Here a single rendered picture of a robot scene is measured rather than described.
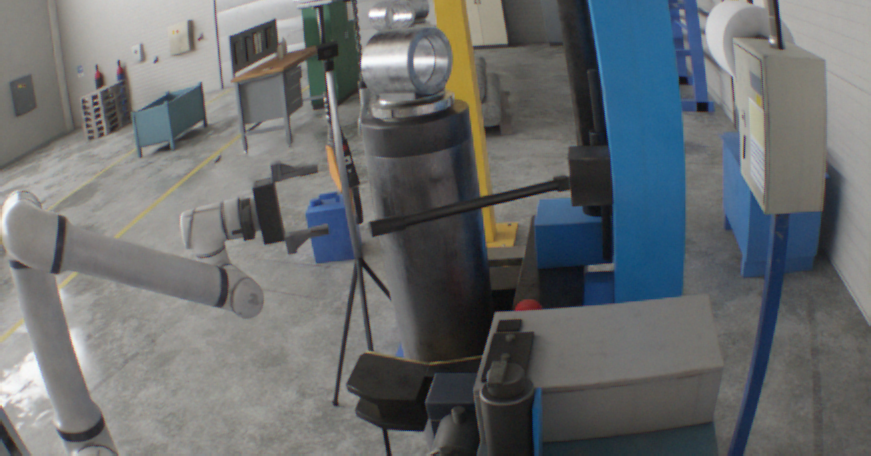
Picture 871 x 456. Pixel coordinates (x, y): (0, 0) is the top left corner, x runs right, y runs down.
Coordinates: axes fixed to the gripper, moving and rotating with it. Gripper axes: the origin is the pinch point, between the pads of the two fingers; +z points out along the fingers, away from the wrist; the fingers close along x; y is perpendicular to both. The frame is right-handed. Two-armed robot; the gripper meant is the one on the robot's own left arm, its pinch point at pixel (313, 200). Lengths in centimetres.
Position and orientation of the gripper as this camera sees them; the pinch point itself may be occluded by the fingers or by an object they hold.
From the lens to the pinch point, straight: 143.4
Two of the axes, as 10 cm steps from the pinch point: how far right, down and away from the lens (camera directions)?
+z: 9.7, -1.9, 1.4
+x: 1.2, 9.2, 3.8
